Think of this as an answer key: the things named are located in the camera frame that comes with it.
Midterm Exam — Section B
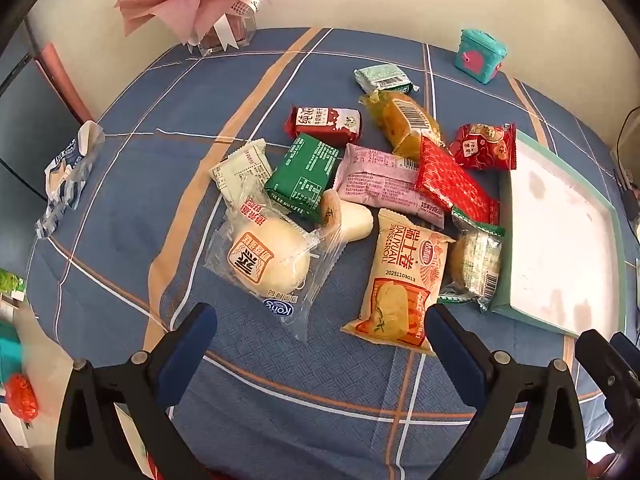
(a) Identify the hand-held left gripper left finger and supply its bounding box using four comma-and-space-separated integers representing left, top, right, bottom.
54, 302, 218, 480

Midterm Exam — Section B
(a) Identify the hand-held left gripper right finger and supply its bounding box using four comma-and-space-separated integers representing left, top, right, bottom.
425, 304, 588, 480

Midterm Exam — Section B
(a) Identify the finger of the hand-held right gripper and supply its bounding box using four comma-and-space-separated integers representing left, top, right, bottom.
611, 332, 640, 363
574, 329, 640, 421

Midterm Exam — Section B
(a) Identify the orange cake roll packet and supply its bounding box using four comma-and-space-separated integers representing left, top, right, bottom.
341, 208, 456, 357

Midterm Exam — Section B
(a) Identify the green trimmed clear cake packet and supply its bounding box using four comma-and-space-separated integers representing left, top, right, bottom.
439, 207, 506, 313

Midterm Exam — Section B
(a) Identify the clear round bun packet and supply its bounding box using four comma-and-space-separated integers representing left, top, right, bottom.
204, 187, 346, 343

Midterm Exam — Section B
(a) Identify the white tray with teal rim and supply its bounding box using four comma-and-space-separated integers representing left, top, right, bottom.
489, 129, 630, 338

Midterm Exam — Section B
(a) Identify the orange lid jelly cup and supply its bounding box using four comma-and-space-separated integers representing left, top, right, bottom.
319, 189, 375, 242

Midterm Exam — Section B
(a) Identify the red patterned snack packet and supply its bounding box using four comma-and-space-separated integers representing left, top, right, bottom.
415, 136, 501, 225

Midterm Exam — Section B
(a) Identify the pale white snack packet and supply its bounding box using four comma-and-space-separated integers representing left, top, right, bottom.
208, 139, 273, 211

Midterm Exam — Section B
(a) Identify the pink snack packet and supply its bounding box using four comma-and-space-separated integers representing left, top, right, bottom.
332, 143, 446, 228

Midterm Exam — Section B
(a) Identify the dark green snack packet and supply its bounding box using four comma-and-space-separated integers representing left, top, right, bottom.
264, 133, 340, 221

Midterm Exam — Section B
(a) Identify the red cartoon snack packet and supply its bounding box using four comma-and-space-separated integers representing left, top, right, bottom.
448, 122, 517, 172

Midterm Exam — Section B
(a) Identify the yellow cake packet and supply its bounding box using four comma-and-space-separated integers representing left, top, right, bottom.
361, 90, 443, 161

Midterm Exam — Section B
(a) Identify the red and white biscuit packet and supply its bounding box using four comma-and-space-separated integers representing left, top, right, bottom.
285, 106, 363, 145

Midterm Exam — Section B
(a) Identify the light green snack packet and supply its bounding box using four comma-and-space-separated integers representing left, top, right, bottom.
354, 63, 418, 95

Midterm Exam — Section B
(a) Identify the orange red bag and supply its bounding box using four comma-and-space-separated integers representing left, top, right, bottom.
4, 372, 40, 421

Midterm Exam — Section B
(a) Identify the blue and white crumpled packet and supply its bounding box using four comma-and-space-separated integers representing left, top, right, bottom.
35, 121, 106, 238

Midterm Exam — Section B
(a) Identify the blue plaid sheet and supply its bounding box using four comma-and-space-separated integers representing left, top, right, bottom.
25, 27, 640, 480

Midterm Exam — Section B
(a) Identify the dark grey panel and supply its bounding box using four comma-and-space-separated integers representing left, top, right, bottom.
0, 20, 96, 221

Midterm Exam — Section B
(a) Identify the teal toy box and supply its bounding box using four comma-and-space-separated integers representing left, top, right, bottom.
454, 29, 502, 83

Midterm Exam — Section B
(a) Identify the pink board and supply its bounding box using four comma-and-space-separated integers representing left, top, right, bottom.
40, 42, 97, 126

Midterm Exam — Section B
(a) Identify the black cable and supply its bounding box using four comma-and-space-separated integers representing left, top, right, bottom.
616, 110, 640, 191

